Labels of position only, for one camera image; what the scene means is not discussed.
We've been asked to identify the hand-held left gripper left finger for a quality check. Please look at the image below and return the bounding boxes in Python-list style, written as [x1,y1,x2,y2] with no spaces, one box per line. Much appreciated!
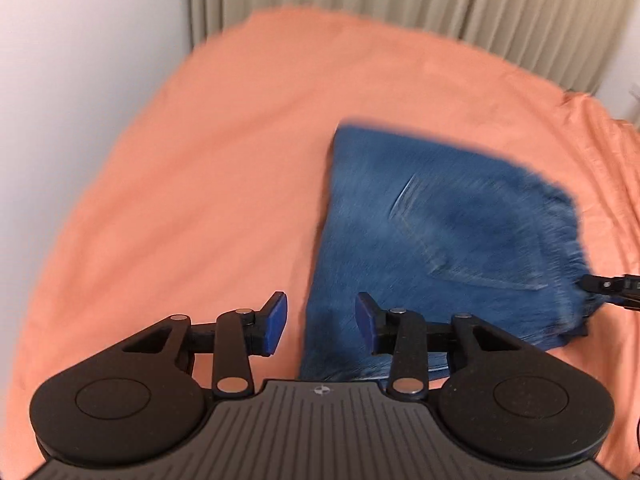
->
[113,291,289,400]

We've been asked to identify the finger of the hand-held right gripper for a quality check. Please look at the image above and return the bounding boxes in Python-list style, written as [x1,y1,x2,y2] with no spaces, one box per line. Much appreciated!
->
[580,272,640,307]

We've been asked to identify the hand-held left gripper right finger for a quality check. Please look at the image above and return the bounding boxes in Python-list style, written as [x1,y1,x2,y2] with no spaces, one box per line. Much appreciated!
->
[355,292,539,401]

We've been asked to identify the blue denim pants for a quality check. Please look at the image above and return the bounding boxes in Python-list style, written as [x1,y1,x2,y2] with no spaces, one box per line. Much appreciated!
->
[298,119,595,382]

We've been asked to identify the orange bed sheet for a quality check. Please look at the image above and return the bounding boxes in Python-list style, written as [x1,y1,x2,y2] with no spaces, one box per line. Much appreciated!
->
[0,7,640,468]

